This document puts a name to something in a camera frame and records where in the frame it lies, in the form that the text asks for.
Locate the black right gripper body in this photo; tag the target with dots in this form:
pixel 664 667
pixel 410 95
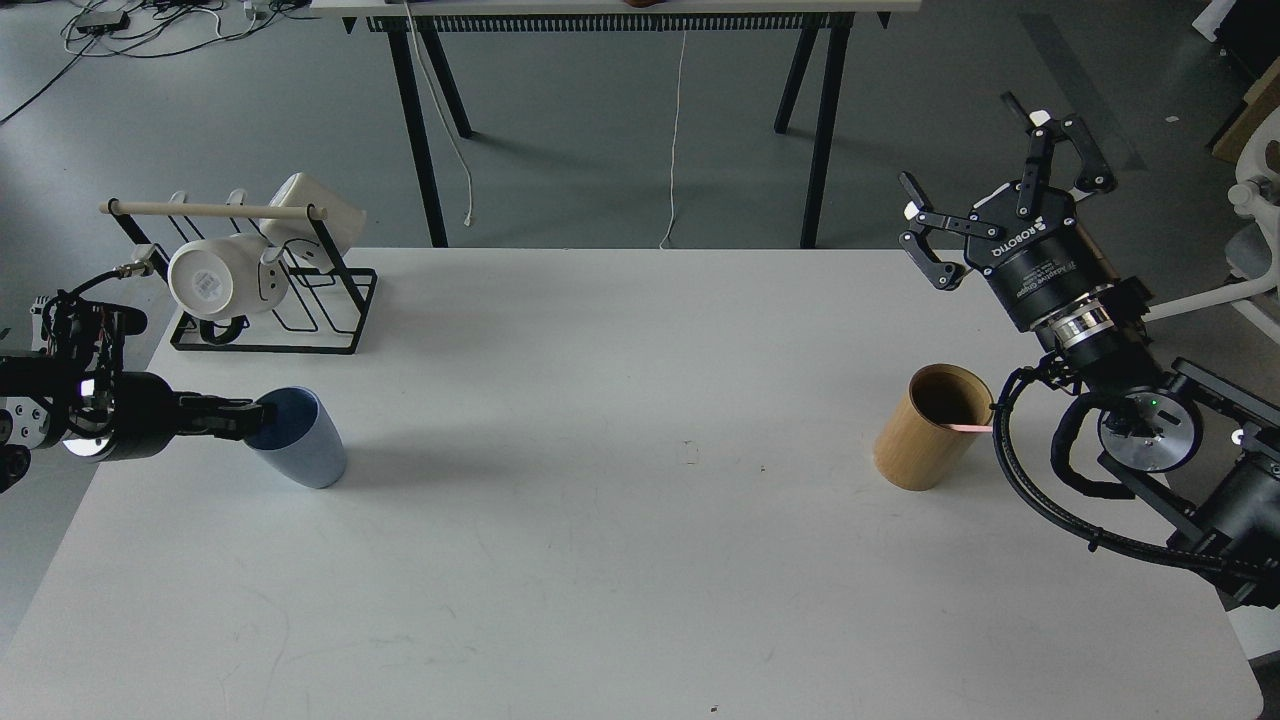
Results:
pixel 1044 261

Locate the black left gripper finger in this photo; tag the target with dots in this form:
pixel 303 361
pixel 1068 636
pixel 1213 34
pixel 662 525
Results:
pixel 234 429
pixel 216 408

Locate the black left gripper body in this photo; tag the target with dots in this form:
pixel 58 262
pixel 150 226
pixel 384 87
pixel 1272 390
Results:
pixel 128 416

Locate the blue plastic cup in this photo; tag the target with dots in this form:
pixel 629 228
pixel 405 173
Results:
pixel 302 442

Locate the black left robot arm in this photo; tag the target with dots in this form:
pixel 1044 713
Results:
pixel 72 388

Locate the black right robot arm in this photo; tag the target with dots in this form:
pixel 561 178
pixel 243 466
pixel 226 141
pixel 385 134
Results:
pixel 1131 418

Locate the white round mug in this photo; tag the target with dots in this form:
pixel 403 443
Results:
pixel 218 279

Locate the white office chair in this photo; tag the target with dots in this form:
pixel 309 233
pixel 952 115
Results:
pixel 1252 252

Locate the bamboo cylinder holder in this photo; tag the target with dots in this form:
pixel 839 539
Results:
pixel 915 451

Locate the cardboard box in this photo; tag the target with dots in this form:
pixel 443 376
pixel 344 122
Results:
pixel 1258 103

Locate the black wire mug rack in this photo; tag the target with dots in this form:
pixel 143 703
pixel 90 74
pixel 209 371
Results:
pixel 328 302

